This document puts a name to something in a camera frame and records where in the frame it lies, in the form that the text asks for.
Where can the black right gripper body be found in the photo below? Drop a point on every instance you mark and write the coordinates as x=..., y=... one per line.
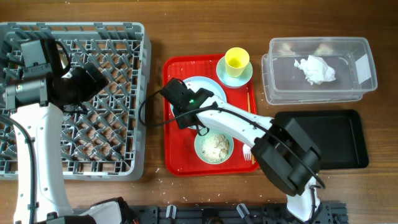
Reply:
x=181, y=124

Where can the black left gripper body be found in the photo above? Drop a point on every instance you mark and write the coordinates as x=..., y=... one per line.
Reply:
x=82, y=86

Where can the small light blue bowl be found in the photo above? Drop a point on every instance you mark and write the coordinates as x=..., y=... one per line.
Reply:
x=231, y=82

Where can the yellow plastic cup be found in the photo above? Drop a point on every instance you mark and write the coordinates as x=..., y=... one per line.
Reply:
x=236, y=60

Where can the white paper napkin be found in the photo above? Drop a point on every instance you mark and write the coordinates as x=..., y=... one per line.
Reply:
x=316, y=70

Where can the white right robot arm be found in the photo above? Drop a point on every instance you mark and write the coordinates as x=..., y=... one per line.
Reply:
x=284, y=151

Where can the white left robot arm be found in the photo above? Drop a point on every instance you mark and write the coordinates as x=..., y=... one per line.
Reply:
x=37, y=100

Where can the grey plastic dishwasher rack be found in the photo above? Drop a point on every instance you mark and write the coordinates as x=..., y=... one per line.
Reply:
x=107, y=143

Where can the clear plastic waste bin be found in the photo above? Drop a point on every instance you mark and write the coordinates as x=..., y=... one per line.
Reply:
x=350, y=57

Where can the large light blue plate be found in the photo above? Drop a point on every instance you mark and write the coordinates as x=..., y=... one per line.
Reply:
x=195, y=83

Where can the green bowl with food scraps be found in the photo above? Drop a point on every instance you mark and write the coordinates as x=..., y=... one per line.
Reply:
x=214, y=148

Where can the red plastic serving tray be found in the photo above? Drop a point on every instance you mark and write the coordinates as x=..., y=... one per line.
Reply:
x=180, y=156

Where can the white plastic fork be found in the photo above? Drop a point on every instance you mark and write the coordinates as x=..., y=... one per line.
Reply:
x=247, y=153

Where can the wooden chopstick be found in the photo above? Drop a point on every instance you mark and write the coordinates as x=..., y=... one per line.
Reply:
x=249, y=110

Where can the black plastic tray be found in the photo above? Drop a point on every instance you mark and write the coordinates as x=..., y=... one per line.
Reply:
x=337, y=133

